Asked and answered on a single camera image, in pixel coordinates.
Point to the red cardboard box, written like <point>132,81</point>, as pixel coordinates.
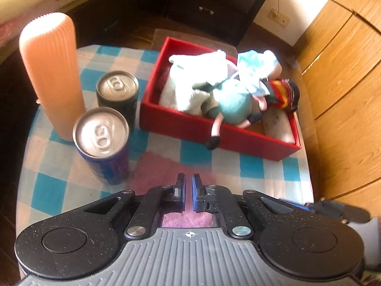
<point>178,125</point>

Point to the white towel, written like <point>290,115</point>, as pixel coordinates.
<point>193,74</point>

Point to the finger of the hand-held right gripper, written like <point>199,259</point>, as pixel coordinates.
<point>327,208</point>

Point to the black drink can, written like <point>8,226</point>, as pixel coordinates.
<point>117,101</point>

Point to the wall outlet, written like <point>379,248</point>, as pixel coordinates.
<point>279,18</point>

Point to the blue face mask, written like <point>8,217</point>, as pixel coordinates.
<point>253,65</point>

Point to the blue checkered tablecloth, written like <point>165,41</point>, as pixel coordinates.
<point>47,184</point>

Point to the striped knitted sock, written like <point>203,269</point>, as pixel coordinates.
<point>282,95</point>

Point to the wooden wardrobe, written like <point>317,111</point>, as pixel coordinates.
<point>342,80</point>

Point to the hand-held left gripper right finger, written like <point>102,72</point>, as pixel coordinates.
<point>195,190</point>

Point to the dark wooden nightstand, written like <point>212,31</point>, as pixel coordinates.
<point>226,15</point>

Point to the white sponge block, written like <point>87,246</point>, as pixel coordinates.
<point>278,125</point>

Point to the pink pig plush toy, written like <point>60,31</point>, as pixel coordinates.
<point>235,104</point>

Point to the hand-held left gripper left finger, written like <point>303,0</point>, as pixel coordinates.
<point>180,189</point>

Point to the blue drink can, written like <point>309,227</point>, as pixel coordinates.
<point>107,166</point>

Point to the orange ribbed bottle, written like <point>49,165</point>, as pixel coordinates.
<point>50,74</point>

